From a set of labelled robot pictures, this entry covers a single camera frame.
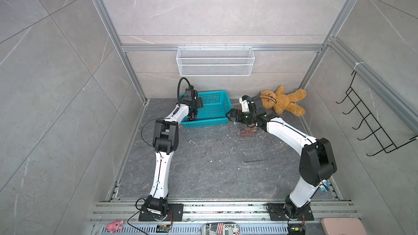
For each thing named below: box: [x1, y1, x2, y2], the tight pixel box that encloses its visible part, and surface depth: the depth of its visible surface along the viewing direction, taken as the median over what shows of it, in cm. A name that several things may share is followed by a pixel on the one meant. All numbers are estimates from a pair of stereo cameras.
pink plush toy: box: [106, 219, 124, 234], surface depth 70 cm
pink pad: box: [320, 217, 368, 235], surface depth 71 cm
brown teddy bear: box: [259, 85, 307, 117], surface depth 112 cm
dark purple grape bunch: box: [187, 109, 199, 122], surface depth 109 cm
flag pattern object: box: [201, 222, 241, 235], surface depth 69 cm
